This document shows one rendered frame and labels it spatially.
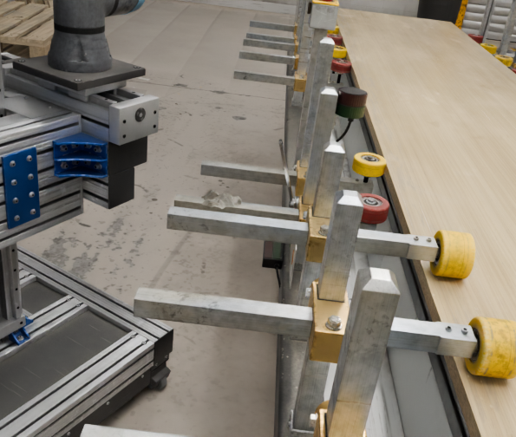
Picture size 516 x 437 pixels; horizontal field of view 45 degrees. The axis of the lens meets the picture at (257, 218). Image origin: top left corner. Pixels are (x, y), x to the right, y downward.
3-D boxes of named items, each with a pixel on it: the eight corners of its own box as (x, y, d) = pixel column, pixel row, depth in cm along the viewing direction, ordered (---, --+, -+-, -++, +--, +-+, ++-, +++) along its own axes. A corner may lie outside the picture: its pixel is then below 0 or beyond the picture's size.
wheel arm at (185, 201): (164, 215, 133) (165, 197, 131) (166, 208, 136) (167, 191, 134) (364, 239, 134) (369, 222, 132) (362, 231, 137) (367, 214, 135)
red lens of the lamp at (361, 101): (336, 104, 123) (339, 94, 122) (335, 95, 128) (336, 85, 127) (367, 107, 123) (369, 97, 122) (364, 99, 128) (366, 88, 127)
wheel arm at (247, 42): (242, 47, 289) (243, 38, 287) (243, 45, 292) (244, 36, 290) (335, 58, 289) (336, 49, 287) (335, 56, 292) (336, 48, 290)
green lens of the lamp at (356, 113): (335, 116, 124) (336, 106, 123) (333, 107, 129) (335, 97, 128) (364, 120, 124) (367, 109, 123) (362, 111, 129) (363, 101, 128)
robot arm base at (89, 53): (34, 61, 148) (31, 19, 144) (81, 53, 160) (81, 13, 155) (78, 76, 142) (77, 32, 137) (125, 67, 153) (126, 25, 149)
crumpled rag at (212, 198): (198, 206, 130) (199, 197, 129) (202, 192, 136) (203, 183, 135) (239, 211, 130) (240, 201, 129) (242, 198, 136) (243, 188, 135)
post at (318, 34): (290, 179, 187) (313, 28, 166) (290, 172, 192) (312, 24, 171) (305, 181, 187) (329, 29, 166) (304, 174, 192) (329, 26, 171)
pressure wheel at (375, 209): (344, 252, 133) (354, 205, 127) (342, 234, 140) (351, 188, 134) (382, 257, 133) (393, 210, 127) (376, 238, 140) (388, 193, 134)
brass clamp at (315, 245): (302, 261, 104) (306, 235, 101) (301, 223, 116) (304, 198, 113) (338, 265, 104) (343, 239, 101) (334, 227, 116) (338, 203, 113)
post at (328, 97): (289, 289, 145) (321, 88, 123) (289, 280, 148) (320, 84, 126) (303, 290, 145) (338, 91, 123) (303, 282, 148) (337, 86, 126)
